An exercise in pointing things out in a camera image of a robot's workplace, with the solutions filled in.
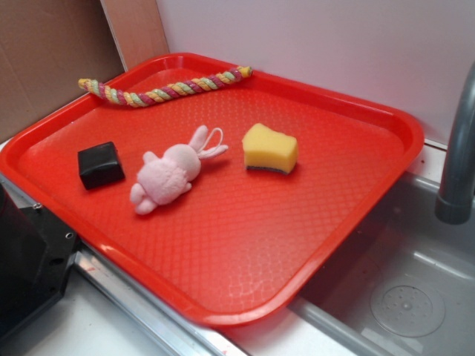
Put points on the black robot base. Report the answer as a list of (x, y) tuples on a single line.
[(37, 252)]

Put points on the yellow sponge with dark base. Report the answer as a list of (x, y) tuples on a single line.
[(269, 149)]

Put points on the red plastic tray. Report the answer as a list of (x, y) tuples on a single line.
[(243, 241)]

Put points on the pink plush bunny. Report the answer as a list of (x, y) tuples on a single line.
[(162, 179)]

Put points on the black rectangular block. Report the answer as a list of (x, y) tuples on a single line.
[(100, 165)]

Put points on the grey toy sink basin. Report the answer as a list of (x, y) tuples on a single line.
[(401, 284)]

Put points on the grey faucet spout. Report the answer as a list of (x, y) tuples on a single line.
[(456, 192)]

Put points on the brown cardboard panel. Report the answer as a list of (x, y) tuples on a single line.
[(46, 46)]

